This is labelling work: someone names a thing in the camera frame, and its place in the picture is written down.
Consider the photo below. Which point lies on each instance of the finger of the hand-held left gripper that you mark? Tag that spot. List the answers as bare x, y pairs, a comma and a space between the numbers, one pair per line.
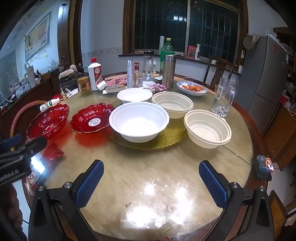
37, 144

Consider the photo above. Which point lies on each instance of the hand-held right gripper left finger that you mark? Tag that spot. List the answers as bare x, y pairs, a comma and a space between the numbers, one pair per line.
90, 185

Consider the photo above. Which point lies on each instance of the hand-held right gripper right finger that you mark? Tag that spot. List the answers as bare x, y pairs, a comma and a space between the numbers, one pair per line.
212, 185

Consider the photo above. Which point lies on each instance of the plain red glass plate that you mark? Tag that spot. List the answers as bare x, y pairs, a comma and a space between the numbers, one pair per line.
49, 122

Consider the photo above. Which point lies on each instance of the red glass plate with sticker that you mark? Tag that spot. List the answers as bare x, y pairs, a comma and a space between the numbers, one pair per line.
85, 118

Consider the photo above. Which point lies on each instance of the cream ribbed plastic bowl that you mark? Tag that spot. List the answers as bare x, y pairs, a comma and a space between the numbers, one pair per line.
172, 104
207, 129

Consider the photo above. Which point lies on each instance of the large white bowl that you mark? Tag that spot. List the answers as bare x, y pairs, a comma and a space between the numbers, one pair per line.
138, 125

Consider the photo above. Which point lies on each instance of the small white bowl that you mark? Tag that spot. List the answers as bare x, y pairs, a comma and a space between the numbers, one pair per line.
134, 95

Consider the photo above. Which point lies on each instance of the person's left forearm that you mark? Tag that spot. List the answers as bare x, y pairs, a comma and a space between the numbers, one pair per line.
11, 208

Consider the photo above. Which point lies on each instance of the red packet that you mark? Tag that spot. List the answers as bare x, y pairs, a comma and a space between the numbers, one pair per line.
54, 153

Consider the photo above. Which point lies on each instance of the printed colourful packet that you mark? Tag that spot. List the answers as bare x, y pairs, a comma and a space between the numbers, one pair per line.
31, 178

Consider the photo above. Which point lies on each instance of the pink and yellow hula hoop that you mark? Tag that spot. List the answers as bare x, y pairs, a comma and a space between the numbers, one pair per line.
17, 118

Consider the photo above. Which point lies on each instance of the white yogurt drink bottle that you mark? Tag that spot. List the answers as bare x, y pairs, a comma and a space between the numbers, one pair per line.
49, 104
154, 66

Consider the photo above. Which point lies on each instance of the wooden sideboard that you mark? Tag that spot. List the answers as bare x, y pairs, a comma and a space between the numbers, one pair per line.
23, 104

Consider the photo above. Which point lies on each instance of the blue card pack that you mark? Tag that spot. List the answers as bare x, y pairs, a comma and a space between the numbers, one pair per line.
263, 165

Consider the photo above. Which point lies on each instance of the small gold bottle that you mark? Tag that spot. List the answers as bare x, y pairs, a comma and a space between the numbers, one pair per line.
63, 93

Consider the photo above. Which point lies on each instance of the gold glitter turntable mat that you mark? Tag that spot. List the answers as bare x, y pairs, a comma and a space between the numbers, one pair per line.
168, 140

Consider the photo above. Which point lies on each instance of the white paper sheet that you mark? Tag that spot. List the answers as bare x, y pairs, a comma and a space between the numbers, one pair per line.
72, 91

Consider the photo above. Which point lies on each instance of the wooden chair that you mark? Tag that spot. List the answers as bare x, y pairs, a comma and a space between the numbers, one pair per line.
277, 208
219, 67

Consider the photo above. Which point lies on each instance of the peanut butter jar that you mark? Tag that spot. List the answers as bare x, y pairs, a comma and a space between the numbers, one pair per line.
83, 84

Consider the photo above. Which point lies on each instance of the black fur-lined boots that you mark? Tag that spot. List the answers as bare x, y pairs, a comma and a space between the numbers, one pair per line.
74, 74

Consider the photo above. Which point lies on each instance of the clear plastic bag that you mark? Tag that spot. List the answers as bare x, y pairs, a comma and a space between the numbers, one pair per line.
53, 64

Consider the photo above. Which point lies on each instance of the white bottle cap cup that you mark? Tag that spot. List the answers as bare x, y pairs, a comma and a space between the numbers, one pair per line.
101, 85

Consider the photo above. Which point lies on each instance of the clear glass pitcher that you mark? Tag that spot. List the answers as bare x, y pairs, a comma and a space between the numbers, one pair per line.
223, 97

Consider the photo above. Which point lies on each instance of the white liquor bottle red cap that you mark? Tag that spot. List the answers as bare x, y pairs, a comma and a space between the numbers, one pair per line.
94, 75

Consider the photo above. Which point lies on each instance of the worn book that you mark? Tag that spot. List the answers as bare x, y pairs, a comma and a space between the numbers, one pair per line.
115, 88

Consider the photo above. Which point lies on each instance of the blue white plate with food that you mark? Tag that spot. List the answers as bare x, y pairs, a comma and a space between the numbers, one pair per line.
192, 89

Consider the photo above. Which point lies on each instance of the white tube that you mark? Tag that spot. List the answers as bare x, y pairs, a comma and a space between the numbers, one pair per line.
129, 74

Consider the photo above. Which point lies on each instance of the grey refrigerator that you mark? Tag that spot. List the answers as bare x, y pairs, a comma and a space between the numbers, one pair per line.
266, 76

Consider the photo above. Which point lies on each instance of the steel thermos flask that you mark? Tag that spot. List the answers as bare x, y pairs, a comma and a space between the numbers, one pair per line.
168, 71

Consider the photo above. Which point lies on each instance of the clear bottle with black lid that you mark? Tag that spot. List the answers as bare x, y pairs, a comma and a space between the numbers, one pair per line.
148, 66

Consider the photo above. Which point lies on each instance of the white spray bottle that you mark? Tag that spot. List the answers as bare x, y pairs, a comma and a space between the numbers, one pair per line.
198, 52

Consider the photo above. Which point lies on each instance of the red box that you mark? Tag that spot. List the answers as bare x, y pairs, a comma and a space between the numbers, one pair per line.
191, 51

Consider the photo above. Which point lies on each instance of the green plastic bottle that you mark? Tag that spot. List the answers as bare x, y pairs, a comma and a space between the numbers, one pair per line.
167, 47

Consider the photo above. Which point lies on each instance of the white paper roll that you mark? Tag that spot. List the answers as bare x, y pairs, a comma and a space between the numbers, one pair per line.
161, 44

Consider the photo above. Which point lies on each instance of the framed wall painting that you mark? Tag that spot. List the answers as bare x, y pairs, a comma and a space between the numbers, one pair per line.
38, 34

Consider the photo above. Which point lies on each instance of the dark window with wooden frame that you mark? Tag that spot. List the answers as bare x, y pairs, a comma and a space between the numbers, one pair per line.
185, 25

